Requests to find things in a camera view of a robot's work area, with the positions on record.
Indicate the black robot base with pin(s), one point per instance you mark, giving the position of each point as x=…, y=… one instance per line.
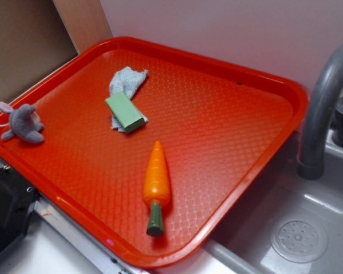
x=17, y=198

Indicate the orange toy carrot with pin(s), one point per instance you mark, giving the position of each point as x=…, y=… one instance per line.
x=156, y=190

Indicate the green rectangular block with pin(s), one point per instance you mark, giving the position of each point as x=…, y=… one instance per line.
x=125, y=116

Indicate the light blue cloth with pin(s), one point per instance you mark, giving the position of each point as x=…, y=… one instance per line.
x=129, y=81

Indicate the grey toy sink basin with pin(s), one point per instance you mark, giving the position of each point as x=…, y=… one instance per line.
x=284, y=223

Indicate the wooden board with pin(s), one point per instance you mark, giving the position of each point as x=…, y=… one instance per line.
x=84, y=21

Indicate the grey plush bunny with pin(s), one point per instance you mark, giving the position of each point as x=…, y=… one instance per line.
x=24, y=123

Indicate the brown cardboard panel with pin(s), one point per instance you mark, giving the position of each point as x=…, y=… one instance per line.
x=33, y=43

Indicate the grey toy faucet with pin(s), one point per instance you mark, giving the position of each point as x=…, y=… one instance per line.
x=325, y=111

